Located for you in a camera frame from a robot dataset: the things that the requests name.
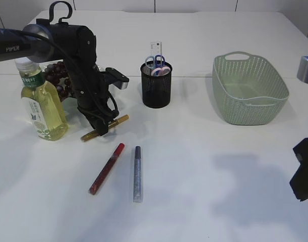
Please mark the black mesh pen cup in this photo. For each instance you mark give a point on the black mesh pen cup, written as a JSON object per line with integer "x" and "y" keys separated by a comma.
{"x": 156, "y": 90}

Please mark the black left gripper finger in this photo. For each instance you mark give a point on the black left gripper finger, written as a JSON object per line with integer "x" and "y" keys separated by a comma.
{"x": 99, "y": 123}

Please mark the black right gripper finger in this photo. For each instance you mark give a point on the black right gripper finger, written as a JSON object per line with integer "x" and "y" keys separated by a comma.
{"x": 299, "y": 181}

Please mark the yellow tea bottle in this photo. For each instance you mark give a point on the yellow tea bottle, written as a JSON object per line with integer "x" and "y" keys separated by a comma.
{"x": 41, "y": 101}

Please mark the silver glitter pen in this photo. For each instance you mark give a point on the silver glitter pen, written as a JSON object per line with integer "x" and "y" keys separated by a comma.
{"x": 137, "y": 182}

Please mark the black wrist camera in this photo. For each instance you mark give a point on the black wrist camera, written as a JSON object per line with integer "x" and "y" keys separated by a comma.
{"x": 302, "y": 73}
{"x": 114, "y": 77}

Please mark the clear plastic ruler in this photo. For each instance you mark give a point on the clear plastic ruler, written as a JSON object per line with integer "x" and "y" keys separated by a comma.
{"x": 155, "y": 48}

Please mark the red glitter pen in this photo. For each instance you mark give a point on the red glitter pen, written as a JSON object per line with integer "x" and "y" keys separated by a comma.
{"x": 106, "y": 169}

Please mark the green woven plastic basket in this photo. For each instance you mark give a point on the green woven plastic basket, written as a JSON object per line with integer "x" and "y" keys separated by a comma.
{"x": 248, "y": 92}

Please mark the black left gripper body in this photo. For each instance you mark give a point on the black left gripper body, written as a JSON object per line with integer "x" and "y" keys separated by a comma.
{"x": 91, "y": 90}

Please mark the blue scissors with cap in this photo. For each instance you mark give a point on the blue scissors with cap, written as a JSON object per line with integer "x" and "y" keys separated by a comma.
{"x": 155, "y": 61}

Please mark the pink purple scissors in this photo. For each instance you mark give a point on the pink purple scissors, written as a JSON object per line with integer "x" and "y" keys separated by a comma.
{"x": 160, "y": 71}

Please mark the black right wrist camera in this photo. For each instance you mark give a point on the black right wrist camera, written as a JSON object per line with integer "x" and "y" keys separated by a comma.
{"x": 302, "y": 73}

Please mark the purple artificial grape bunch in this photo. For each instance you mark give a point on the purple artificial grape bunch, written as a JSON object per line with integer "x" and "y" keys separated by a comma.
{"x": 57, "y": 74}

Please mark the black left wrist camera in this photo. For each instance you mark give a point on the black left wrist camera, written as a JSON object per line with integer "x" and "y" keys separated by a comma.
{"x": 114, "y": 77}

